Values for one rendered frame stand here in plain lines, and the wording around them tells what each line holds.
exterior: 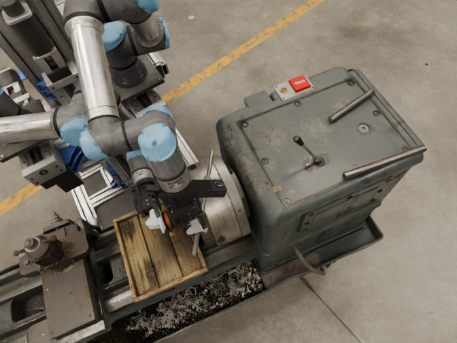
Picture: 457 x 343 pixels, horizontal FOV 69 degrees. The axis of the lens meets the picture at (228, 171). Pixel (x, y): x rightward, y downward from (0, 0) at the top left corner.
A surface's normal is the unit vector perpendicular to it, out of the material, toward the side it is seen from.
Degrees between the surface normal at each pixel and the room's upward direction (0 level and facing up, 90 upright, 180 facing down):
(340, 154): 0
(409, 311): 0
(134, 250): 0
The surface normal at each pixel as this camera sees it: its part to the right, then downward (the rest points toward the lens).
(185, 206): -0.22, -0.70
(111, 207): -0.07, -0.47
